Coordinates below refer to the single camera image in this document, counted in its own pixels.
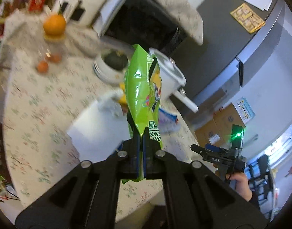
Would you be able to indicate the blue yellow poster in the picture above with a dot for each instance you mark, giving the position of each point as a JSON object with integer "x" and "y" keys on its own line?
{"x": 244, "y": 110}

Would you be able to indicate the upper cardboard box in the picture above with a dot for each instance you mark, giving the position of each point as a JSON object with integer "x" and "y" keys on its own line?
{"x": 228, "y": 116}

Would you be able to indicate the white electric pot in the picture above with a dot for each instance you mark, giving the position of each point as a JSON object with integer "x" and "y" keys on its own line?
{"x": 172, "y": 80}

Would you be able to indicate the person's right hand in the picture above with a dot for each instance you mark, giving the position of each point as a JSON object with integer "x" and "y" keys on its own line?
{"x": 241, "y": 186}

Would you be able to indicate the grey refrigerator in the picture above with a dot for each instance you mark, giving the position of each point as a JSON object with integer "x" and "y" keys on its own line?
{"x": 217, "y": 68}

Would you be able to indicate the large orange fruit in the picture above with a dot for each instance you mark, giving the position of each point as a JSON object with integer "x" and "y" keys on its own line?
{"x": 55, "y": 25}

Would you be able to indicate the floral microwave cover cloth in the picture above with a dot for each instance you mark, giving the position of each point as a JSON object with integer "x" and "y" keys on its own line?
{"x": 187, "y": 16}

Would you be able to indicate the lower cardboard box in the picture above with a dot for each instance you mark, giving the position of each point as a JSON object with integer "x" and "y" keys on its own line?
{"x": 209, "y": 134}

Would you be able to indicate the cardboard box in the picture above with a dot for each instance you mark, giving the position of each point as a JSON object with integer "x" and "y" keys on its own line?
{"x": 228, "y": 116}
{"x": 209, "y": 134}

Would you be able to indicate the blue and white carton box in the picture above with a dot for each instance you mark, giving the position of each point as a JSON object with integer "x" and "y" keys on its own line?
{"x": 99, "y": 130}

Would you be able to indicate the glass jar with wooden lid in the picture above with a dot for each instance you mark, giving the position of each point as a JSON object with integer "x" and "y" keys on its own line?
{"x": 51, "y": 51}

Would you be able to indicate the clear plastic bottle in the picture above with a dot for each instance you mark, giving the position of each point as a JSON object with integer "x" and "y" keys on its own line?
{"x": 167, "y": 122}

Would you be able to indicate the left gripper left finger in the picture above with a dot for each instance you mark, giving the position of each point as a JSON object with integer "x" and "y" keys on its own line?
{"x": 87, "y": 196}

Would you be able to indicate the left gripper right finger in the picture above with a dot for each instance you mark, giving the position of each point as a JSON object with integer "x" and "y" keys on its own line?
{"x": 195, "y": 196}

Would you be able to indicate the stacked white bowls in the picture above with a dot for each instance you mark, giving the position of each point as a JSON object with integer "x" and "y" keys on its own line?
{"x": 106, "y": 73}

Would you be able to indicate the black microwave oven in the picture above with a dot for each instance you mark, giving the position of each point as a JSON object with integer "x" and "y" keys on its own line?
{"x": 142, "y": 22}

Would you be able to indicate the black chair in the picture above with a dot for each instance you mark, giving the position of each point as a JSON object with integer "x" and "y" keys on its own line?
{"x": 261, "y": 181}

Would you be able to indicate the green snack bag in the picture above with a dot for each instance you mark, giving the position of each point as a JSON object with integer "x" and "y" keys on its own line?
{"x": 142, "y": 83}

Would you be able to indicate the yellow paper on fridge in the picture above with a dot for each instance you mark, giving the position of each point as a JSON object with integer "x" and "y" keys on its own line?
{"x": 247, "y": 18}

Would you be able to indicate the dark green squash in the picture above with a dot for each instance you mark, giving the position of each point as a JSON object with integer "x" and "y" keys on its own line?
{"x": 116, "y": 60}

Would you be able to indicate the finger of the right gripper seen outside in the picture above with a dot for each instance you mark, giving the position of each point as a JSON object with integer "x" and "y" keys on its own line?
{"x": 212, "y": 148}

